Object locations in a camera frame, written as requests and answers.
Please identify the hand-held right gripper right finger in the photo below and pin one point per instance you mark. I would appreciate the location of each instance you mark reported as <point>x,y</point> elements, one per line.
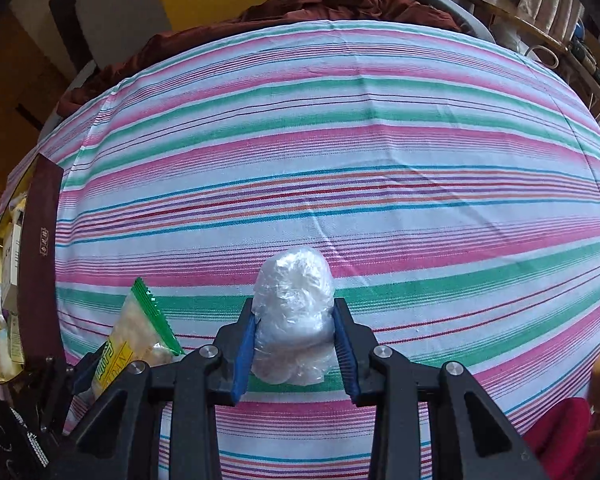
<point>342,355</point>

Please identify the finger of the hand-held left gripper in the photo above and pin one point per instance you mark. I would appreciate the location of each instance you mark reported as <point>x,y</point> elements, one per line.
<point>60,390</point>

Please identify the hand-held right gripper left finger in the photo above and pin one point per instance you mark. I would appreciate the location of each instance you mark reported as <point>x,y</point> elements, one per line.
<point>245,355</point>

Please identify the green-edged cracker packet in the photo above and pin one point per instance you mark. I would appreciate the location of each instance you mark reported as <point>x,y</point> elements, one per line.
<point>130,330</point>

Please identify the maroon box with gold lining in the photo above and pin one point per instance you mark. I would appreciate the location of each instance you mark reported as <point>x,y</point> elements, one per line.
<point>37,260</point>

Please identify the red cloth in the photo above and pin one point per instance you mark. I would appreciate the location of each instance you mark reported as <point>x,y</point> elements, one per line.
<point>560,435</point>

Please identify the wooden wardrobe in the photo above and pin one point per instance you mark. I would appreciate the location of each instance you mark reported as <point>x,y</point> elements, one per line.
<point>10,85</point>

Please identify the maroon blanket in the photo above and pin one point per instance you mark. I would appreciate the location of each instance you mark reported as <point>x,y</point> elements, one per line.
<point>330,0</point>

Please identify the black rolled mat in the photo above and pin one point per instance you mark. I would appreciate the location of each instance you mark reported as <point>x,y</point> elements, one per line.
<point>67,15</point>

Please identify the wooden desk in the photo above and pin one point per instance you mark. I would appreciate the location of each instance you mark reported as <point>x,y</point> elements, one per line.
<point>505,7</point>

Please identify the cluttered shelf rack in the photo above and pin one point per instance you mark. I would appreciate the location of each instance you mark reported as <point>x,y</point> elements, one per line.
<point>590,60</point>

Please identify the pink patterned curtain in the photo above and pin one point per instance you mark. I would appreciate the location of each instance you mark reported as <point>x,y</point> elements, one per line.
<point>545,0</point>

